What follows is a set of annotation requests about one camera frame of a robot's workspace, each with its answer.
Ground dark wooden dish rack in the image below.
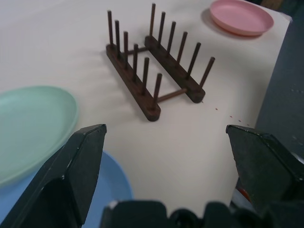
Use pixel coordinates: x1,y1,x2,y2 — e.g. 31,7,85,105
105,2,216,122

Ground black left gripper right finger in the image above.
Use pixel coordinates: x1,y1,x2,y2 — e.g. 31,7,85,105
225,124,304,212

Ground pink plastic plate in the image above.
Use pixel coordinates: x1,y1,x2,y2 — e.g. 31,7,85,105
209,0,275,37

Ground blue plastic plate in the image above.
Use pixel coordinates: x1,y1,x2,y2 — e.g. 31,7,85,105
0,151,133,228

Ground green plastic plate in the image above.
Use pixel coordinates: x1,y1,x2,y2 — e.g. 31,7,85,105
0,85,79,187

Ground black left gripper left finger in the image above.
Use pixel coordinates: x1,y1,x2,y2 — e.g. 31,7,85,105
0,123,107,228

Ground red and white object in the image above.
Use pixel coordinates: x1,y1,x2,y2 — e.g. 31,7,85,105
234,184,253,206

